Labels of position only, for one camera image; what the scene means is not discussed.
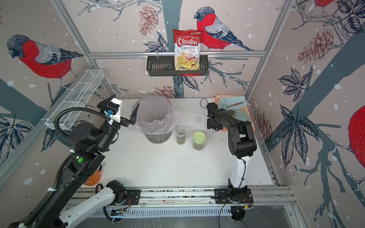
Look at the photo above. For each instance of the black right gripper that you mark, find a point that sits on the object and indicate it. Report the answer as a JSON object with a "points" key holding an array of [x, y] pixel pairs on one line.
{"points": [[208, 126]]}

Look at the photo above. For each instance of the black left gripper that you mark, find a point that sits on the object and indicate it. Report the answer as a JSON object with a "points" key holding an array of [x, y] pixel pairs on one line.
{"points": [[124, 122]]}

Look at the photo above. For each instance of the short clear mung bean jar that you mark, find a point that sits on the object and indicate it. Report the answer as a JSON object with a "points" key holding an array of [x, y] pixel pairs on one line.
{"points": [[180, 135]]}

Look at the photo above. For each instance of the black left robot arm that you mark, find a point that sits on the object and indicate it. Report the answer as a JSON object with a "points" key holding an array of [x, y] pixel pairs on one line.
{"points": [[90, 143]]}

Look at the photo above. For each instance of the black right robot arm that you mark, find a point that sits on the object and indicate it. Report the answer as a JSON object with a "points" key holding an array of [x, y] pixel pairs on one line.
{"points": [[242, 145]]}

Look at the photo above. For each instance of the green lid mung bean jar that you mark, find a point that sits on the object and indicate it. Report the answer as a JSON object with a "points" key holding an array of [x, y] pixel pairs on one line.
{"points": [[199, 139]]}

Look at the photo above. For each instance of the white mesh trash bin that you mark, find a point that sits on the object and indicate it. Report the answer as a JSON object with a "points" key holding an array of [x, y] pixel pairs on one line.
{"points": [[152, 116]]}

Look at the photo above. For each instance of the clear plastic bin liner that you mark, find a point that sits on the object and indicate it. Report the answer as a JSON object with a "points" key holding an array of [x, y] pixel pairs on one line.
{"points": [[154, 125]]}

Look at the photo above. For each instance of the teal oval plate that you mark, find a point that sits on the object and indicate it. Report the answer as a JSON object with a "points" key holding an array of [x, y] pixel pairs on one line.
{"points": [[240, 115]]}

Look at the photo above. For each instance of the teal folded cloth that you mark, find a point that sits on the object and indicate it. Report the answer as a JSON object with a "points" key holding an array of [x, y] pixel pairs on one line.
{"points": [[232, 103]]}

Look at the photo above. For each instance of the pink serving tray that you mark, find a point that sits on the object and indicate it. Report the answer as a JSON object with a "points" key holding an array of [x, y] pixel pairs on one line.
{"points": [[245, 109]]}

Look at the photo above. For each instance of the orange round object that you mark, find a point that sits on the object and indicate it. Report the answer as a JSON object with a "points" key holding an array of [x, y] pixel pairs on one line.
{"points": [[94, 179]]}

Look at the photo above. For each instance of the Chuba cassava chips bag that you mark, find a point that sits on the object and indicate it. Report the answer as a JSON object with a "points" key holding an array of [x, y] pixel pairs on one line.
{"points": [[187, 47]]}

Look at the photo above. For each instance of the white wire mesh shelf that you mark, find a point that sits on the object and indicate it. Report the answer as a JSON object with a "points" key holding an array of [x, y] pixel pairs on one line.
{"points": [[79, 94]]}

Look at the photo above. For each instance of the dark grey wall shelf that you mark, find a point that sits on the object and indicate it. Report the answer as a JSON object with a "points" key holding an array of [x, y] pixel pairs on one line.
{"points": [[163, 66]]}

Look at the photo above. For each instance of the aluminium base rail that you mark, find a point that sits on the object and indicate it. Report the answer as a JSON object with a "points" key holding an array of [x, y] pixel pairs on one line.
{"points": [[208, 196]]}

